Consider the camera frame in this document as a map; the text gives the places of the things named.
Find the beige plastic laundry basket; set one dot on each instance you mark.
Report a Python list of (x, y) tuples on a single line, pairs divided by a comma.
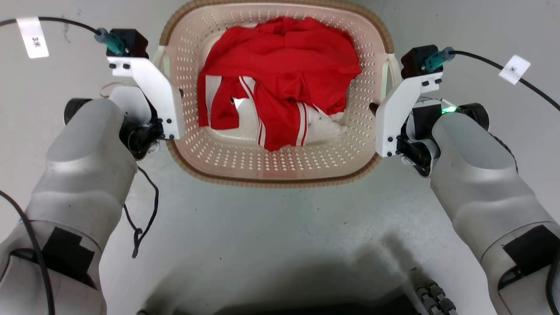
[(280, 164)]

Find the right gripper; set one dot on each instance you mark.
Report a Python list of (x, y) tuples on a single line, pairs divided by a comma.
[(415, 148)]

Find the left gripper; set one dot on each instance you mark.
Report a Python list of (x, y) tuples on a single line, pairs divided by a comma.
[(139, 135)]

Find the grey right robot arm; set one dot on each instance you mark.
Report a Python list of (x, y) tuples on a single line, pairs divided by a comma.
[(477, 175)]

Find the white camera bracket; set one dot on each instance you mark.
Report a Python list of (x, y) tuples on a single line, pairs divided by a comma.
[(157, 96), (398, 118)]

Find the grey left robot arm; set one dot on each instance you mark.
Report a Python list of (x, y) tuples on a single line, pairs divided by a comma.
[(83, 175)]

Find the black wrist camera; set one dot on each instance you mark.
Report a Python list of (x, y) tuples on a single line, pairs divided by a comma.
[(131, 43), (415, 60)]

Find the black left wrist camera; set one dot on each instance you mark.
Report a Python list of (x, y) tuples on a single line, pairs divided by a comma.
[(131, 43)]

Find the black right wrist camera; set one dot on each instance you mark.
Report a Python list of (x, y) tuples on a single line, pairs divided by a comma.
[(415, 60)]

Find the white left camera bracket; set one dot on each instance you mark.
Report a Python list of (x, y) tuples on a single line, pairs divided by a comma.
[(157, 96)]

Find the red garment with white stripes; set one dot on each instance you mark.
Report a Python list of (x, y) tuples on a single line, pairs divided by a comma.
[(284, 65)]

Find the dark robot base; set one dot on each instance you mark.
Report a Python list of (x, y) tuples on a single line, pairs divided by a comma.
[(306, 308)]

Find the white right camera bracket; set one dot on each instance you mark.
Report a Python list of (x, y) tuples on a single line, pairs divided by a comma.
[(398, 118)]

